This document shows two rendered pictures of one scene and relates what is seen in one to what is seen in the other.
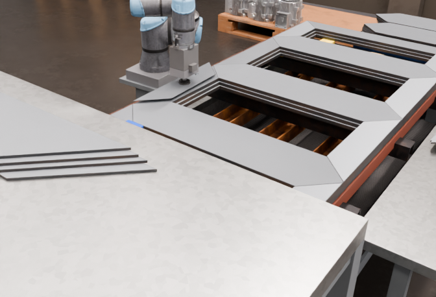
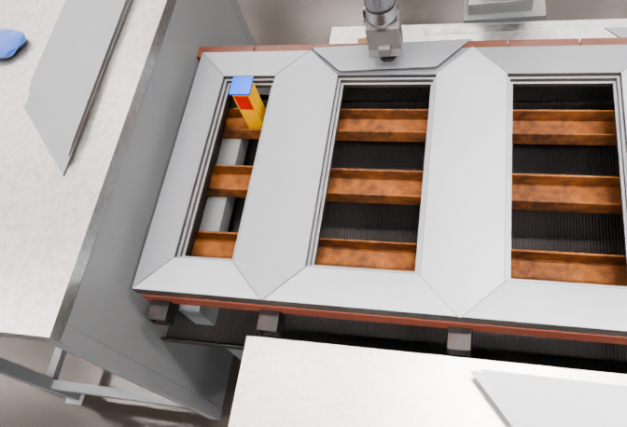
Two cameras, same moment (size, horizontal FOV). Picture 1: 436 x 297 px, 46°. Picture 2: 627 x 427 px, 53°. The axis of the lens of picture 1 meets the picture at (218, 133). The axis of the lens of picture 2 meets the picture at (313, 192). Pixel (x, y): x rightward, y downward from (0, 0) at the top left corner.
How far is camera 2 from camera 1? 165 cm
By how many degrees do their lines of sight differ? 62
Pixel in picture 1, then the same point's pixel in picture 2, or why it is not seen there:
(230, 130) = (307, 158)
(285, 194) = (62, 269)
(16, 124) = (76, 61)
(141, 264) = not seen: outside the picture
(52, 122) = (87, 77)
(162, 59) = not seen: outside the picture
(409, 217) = (302, 382)
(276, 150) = (289, 216)
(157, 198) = (33, 197)
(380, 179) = (498, 337)
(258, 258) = not seen: outside the picture
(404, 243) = (255, 388)
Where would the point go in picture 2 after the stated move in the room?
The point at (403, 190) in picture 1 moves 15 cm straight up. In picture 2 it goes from (354, 365) to (343, 347)
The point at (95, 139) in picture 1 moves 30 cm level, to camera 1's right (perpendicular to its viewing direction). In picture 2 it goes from (73, 118) to (106, 211)
